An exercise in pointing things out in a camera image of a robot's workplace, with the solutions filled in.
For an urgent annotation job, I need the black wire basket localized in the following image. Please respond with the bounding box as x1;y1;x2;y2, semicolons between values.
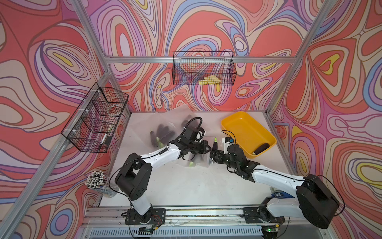
61;83;129;153
172;50;237;86

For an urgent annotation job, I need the clear zip-top bag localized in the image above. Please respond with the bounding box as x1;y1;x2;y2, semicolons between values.
166;104;212;136
176;152;214;168
131;113;175;151

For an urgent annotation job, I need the blue and white tool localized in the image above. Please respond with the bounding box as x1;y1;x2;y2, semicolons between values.
272;190;294;199

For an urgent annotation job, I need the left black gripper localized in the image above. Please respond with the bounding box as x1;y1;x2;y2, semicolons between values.
187;140;213;155

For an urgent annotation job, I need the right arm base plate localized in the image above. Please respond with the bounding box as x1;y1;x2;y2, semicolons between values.
240;207;285;225

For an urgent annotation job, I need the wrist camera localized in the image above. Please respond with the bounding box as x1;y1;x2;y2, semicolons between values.
222;136;234;150
196;127;206;141

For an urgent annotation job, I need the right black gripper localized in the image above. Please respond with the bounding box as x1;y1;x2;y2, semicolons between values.
209;150;239;170

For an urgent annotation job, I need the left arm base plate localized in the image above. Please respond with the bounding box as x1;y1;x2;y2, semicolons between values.
121;208;166;226

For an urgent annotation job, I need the dark purple eggplant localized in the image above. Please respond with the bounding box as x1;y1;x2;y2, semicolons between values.
150;131;157;147

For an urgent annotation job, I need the clear cup of sticks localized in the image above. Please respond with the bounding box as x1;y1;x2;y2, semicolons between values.
85;171;118;198

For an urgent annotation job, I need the left black wire basket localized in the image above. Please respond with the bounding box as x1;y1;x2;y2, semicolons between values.
61;83;129;153

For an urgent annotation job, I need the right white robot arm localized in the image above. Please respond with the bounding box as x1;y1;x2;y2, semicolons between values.
210;144;340;229

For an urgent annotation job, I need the back black wire basket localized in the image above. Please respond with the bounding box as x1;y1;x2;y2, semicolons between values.
172;50;237;86

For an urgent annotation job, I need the yellow plastic tray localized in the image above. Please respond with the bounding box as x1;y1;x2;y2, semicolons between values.
221;112;277;159

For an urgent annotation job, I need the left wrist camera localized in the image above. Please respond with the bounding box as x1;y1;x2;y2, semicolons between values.
196;127;206;141

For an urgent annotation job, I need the yellow item in basket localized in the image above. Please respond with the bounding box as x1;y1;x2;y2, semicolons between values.
198;75;221;85

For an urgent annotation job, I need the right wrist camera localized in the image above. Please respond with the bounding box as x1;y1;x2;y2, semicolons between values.
222;136;234;150

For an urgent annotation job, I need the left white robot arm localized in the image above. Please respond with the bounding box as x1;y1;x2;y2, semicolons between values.
114;126;211;216

